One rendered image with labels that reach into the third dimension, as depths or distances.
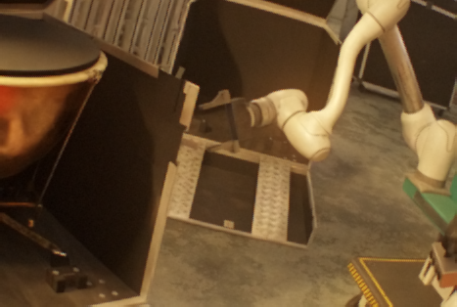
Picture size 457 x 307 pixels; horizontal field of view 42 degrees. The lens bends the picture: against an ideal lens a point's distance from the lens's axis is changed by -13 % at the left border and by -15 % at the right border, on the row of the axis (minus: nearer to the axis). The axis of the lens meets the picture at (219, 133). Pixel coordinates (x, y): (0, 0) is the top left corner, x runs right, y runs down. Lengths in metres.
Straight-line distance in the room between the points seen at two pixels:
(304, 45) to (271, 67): 0.31
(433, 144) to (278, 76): 2.61
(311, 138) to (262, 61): 2.76
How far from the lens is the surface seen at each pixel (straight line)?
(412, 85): 2.58
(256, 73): 4.91
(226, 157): 4.04
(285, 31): 4.86
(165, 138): 2.06
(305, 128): 2.18
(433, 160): 2.50
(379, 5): 2.30
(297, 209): 3.82
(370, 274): 2.62
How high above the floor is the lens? 1.44
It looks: 17 degrees down
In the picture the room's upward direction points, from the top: 15 degrees clockwise
